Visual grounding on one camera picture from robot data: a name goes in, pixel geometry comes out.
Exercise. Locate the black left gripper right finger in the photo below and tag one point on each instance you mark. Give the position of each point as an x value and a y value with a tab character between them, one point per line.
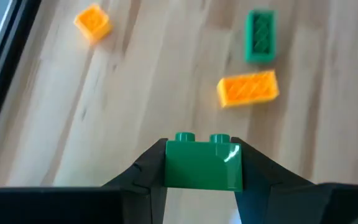
275	199

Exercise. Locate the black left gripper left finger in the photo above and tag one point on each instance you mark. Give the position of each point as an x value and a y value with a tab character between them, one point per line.
135	193

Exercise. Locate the green toy building block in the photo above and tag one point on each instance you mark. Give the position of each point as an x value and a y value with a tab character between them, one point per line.
204	165
259	35

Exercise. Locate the orange-yellow toy building block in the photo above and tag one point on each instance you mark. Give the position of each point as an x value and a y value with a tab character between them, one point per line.
247	88

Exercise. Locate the small orange-yellow building block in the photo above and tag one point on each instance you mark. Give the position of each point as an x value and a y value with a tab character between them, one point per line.
93	23

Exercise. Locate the black table edge frame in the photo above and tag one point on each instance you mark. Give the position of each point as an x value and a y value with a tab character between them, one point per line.
3	62

